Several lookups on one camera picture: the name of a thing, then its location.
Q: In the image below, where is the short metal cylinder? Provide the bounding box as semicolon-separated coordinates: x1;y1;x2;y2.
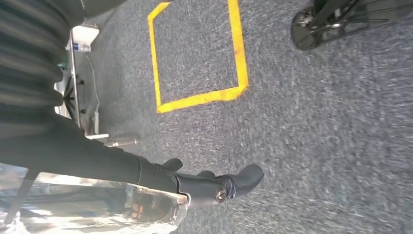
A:
105;137;140;148

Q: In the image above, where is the black robot foot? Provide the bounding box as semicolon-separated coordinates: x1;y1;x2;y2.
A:
290;0;413;51

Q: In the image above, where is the white box blue label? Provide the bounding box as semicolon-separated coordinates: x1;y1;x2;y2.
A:
71;25;100;52

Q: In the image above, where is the yellow floor tape square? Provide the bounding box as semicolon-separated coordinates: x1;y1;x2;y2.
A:
148;0;250;114

